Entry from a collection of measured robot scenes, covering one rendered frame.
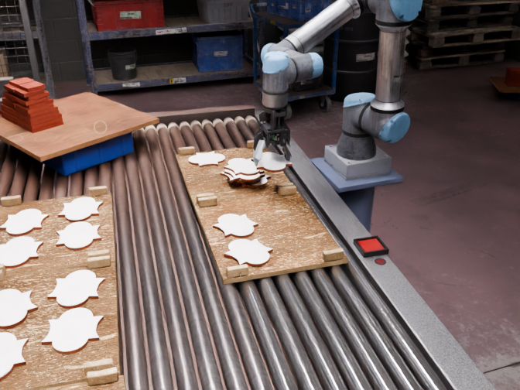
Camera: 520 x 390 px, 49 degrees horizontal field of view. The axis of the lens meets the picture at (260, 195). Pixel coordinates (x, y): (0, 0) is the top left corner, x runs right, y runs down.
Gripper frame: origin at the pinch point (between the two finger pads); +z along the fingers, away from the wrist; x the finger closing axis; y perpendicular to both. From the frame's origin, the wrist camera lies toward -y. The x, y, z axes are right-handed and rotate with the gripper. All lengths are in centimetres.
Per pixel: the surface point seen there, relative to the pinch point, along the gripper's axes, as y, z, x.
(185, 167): -27.7, 13.7, -24.4
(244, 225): 18.8, 10.3, -13.5
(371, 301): 57, 12, 10
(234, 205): 4.4, 12.0, -13.4
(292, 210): 12.5, 11.6, 3.7
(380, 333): 70, 10, 7
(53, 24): -472, 69, -99
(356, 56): -329, 78, 178
